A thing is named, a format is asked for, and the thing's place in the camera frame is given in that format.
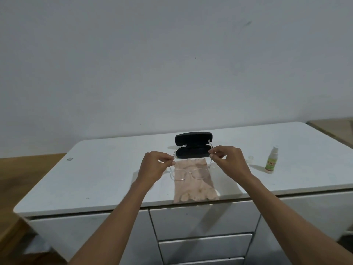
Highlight person's left hand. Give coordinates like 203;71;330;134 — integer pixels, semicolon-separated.
137;151;176;186

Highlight person's right hand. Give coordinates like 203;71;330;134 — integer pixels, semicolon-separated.
209;145;253;182

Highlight clear frame eyeglasses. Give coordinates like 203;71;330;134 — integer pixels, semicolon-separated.
167;140;214;182

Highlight person's left forearm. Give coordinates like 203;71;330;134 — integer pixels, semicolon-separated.
68;178;155;265

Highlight person's right forearm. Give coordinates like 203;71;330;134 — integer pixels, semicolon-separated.
242;174;353;265

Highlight black eyeglasses case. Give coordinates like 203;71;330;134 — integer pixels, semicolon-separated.
175;131;214;159

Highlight beige cleaning cloth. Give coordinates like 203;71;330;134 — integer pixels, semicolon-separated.
173;158;220;204

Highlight small white spray bottle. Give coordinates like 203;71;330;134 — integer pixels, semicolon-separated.
265;146;279;174

